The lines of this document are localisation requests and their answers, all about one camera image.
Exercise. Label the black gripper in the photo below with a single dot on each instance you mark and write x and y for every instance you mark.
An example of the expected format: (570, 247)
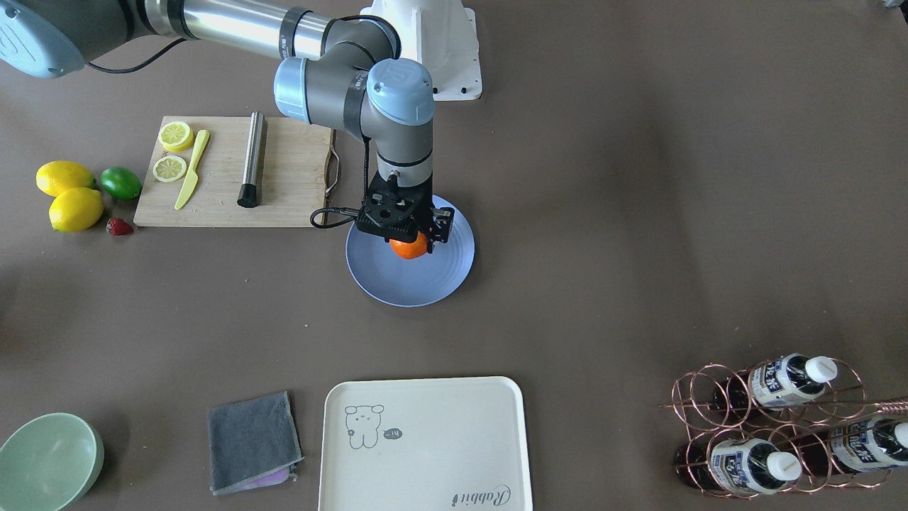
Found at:
(441, 224)

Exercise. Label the orange fruit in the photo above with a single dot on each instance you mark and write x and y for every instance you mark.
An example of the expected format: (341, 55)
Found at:
(411, 250)

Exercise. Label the blue plate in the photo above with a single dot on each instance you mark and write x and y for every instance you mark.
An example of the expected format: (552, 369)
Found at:
(412, 283)

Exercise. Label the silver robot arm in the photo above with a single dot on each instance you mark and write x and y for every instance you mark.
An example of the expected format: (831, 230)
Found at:
(346, 73)

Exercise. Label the wooden cutting board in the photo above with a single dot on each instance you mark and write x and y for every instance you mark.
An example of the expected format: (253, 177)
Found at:
(293, 179)

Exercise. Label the yellow plastic knife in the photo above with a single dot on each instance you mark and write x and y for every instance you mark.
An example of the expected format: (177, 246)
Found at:
(191, 178)

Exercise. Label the cream rabbit tray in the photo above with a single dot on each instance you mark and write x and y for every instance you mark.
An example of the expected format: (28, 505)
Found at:
(425, 444)

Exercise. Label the lemon slice lower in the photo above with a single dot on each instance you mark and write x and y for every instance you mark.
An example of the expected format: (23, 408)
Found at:
(176, 136)

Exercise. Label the lemon slice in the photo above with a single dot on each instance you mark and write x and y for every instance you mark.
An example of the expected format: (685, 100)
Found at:
(176, 136)
(169, 168)

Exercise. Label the lemon slice upper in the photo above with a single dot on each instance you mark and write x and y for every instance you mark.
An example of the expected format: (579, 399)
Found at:
(169, 168)

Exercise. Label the grey folded cloth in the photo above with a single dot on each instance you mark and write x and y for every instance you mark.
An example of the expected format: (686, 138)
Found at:
(253, 443)

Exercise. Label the green lime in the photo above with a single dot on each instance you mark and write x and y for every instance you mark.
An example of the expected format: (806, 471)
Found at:
(121, 183)

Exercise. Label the red strawberry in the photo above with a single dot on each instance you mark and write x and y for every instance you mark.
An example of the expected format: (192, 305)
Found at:
(118, 227)

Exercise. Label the yellow lemon upper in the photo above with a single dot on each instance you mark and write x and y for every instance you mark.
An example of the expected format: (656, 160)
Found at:
(76, 209)

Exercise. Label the yellow lemon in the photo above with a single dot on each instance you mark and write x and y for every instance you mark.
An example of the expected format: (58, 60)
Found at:
(76, 209)
(56, 177)

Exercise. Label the yellow lemon lower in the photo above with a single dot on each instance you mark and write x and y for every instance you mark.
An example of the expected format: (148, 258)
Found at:
(56, 177)

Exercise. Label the tea bottle middle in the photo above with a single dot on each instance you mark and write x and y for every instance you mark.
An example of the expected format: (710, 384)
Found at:
(774, 386)

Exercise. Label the tea bottle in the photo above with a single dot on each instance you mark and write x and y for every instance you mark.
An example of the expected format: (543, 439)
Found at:
(875, 444)
(774, 386)
(737, 467)

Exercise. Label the green bowl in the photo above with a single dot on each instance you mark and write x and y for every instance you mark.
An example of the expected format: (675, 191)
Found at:
(50, 462)

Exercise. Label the tea bottle front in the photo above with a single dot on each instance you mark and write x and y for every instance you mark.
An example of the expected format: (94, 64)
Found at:
(737, 467)

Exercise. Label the tea bottle back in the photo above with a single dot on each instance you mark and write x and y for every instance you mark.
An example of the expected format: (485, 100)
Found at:
(875, 444)

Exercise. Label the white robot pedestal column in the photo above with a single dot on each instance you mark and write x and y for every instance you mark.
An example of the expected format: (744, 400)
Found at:
(442, 36)

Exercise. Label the copper wire bottle rack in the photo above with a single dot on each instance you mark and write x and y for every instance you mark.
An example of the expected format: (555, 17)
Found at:
(803, 431)

